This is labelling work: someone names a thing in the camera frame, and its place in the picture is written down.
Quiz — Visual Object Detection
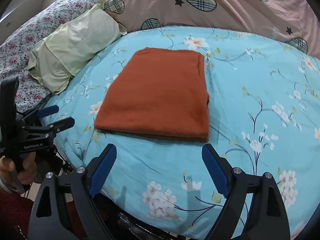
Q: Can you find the orange knit sweater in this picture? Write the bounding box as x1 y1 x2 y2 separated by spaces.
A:
94 48 209 142

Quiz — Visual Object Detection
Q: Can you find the light blue floral bedsheet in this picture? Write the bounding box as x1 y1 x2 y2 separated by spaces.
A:
43 26 319 239

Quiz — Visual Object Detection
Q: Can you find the pale yellow pillow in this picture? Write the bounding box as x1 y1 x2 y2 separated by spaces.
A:
28 5 127 94

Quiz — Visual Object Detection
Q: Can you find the person's left hand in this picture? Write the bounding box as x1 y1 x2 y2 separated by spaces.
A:
1 152 37 186

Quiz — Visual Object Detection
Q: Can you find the white floral quilt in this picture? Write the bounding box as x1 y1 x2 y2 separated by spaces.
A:
0 0 98 112

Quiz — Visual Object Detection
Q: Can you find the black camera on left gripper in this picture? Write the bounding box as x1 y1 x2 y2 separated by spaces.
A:
1 77 19 132

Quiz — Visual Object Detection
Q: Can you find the pink plaid-heart duvet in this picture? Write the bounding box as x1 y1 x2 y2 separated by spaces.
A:
104 0 319 57

